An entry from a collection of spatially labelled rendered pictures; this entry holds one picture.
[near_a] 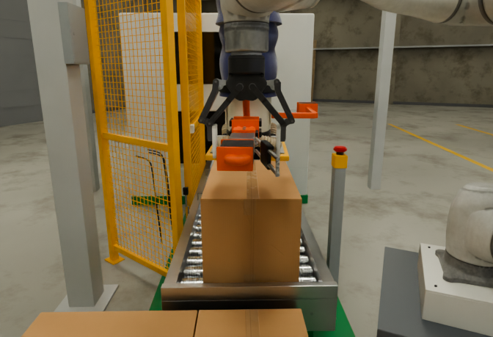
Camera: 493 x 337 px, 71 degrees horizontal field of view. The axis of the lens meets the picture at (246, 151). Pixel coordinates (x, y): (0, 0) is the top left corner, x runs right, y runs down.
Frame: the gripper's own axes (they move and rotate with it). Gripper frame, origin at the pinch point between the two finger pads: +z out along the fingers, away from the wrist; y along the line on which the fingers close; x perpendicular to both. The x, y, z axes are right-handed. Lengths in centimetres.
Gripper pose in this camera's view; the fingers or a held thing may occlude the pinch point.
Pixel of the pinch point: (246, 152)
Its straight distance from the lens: 75.0
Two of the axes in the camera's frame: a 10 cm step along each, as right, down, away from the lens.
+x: -0.4, 2.3, -9.7
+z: 0.0, 9.7, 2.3
